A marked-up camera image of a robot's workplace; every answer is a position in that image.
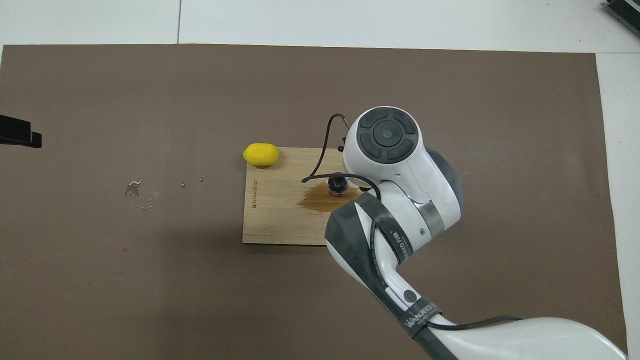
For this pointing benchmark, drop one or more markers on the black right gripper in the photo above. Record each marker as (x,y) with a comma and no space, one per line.
(344,137)

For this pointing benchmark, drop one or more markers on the steel double jigger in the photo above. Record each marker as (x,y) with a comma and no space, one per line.
(337,185)

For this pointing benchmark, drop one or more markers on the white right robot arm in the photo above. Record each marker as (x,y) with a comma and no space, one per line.
(400,200)

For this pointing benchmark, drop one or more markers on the yellow lemon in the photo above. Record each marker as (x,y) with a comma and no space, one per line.
(260,154)

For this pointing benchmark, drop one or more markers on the bamboo cutting board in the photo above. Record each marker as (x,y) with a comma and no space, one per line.
(280,220)

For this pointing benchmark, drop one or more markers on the spilled water puddle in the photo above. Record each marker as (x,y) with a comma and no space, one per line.
(142,195)

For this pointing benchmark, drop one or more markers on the brown paper table mat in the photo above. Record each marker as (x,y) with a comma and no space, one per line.
(150,300)

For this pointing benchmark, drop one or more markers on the grey ribbed device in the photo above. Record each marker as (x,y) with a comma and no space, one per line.
(625,12)

